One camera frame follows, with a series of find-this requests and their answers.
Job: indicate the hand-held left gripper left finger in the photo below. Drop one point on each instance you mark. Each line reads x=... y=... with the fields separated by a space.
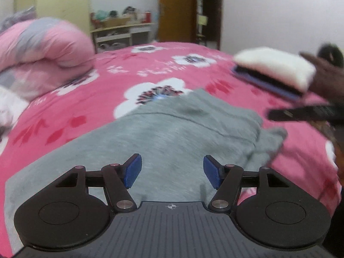
x=133 y=170

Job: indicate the white garment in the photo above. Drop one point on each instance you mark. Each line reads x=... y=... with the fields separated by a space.
x=10 y=104

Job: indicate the pale yellow wardrobe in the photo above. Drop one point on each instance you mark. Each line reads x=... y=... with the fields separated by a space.
x=61 y=0

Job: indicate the pink grey rolled quilt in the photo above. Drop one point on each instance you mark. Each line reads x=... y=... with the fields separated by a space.
x=48 y=48

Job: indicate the wooden door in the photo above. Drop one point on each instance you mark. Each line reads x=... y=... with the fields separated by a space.
x=177 y=5

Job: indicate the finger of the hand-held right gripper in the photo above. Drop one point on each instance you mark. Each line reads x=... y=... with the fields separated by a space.
x=278 y=115

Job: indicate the red thermos bottle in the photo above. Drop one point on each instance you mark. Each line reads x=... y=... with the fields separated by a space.
x=147 y=17

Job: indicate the cardboard box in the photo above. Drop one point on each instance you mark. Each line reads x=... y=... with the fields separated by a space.
x=118 y=22

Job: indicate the folded blue garment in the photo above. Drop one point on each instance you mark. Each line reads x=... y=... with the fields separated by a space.
x=268 y=88

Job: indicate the pink floral blanket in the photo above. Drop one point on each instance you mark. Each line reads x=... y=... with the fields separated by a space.
x=102 y=91

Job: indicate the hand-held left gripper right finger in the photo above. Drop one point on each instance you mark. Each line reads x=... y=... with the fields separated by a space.
x=212 y=170

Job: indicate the white shelf desk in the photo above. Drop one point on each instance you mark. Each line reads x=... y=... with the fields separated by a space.
x=139 y=36

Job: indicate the folded white sweater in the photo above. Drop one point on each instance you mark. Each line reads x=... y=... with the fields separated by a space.
x=274 y=64

